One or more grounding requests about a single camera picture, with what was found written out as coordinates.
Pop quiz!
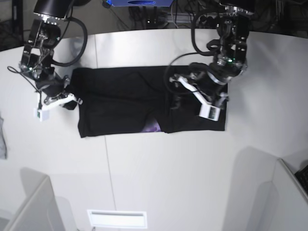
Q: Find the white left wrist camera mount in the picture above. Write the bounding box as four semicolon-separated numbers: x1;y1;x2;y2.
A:
180;76;220;121

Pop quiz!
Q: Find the grey cloth at left edge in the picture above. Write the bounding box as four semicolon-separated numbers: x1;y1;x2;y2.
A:
0;117;7;160

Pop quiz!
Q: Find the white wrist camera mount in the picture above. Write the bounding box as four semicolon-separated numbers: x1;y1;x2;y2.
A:
33;92;83;122
180;76;220;121

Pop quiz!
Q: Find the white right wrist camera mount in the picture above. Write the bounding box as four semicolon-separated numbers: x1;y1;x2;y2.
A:
33;92;83;122

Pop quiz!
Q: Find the black keyboard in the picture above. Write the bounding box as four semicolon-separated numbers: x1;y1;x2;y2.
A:
295;166;308;193

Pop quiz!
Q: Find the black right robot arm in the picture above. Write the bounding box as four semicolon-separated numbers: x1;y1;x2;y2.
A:
7;0;88;111

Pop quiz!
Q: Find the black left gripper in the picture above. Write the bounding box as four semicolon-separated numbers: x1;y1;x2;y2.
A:
168;64;229;111

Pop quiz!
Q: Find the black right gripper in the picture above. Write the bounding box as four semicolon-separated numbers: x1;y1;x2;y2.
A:
35;72;83;110

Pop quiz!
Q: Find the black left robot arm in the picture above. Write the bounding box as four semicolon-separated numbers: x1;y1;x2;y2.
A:
164;0;255;109

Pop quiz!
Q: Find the white partition panel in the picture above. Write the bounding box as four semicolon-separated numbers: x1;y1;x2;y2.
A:
4;175;65;231
250;158;308;231

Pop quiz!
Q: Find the black T-shirt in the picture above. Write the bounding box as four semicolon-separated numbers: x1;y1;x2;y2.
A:
68;66;226;138

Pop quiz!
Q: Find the white partition panel left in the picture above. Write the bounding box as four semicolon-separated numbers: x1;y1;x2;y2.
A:
4;175;65;231

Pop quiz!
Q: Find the blue box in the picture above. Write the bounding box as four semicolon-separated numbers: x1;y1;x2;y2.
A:
106;0;173;7

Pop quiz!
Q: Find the white partition panel right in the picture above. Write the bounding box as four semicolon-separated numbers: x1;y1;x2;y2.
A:
250;158;308;231

